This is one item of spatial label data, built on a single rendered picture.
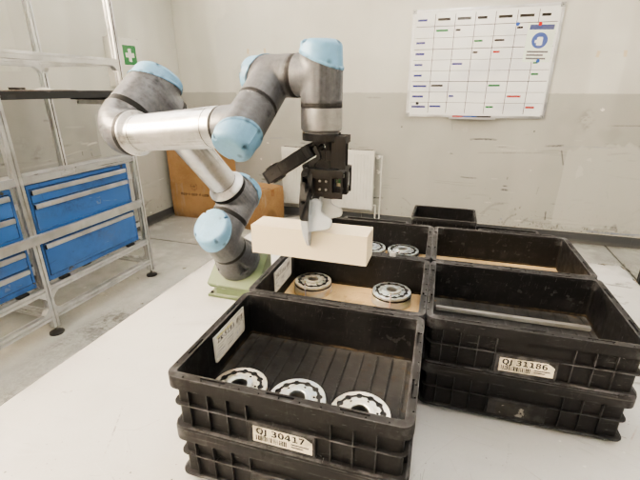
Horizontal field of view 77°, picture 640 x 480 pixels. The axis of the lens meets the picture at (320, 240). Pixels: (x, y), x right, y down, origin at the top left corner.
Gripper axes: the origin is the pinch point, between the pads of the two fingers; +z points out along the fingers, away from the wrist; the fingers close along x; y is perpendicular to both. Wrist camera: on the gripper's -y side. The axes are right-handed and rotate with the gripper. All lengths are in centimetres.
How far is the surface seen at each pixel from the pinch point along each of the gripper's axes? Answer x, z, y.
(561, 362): 3, 22, 50
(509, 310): 29, 26, 44
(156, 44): 307, -69, -272
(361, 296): 23.6, 25.7, 6.3
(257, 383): -19.7, 22.6, -3.6
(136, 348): 0, 39, -51
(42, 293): 70, 81, -185
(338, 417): -28.9, 16.5, 14.0
